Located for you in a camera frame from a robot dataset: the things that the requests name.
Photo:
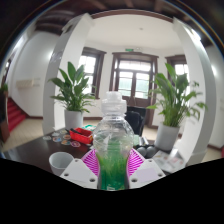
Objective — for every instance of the large potted plant, white pot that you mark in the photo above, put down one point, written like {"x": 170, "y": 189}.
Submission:
{"x": 166, "y": 135}

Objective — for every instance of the brown wooden glazed door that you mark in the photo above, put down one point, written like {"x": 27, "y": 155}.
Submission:
{"x": 114, "y": 76}

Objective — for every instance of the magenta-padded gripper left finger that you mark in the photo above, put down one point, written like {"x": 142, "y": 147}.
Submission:
{"x": 78, "y": 171}

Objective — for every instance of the grey round headphones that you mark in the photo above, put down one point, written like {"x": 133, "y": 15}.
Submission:
{"x": 146, "y": 151}

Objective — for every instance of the clear bottle with green drink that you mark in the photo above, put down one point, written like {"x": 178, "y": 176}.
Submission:
{"x": 113, "y": 140}

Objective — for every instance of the brown framed window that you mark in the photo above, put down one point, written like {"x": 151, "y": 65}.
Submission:
{"x": 181, "y": 70}
{"x": 99, "y": 73}

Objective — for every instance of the small potted plant, white pot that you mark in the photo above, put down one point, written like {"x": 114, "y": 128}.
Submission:
{"x": 73, "y": 118}

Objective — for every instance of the white wall radiator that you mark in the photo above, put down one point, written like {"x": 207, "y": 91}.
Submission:
{"x": 28, "y": 83}

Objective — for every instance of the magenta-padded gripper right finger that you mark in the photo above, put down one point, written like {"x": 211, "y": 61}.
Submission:
{"x": 148, "y": 173}

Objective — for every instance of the black chair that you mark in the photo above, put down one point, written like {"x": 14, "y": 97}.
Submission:
{"x": 137, "y": 120}

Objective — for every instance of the red plastic box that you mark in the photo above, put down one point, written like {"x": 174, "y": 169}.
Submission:
{"x": 81, "y": 136}

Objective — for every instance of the red carpeted staircase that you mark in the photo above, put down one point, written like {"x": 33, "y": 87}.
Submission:
{"x": 15, "y": 115}

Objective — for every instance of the green exit sign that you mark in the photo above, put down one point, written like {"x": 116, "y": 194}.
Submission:
{"x": 129, "y": 50}

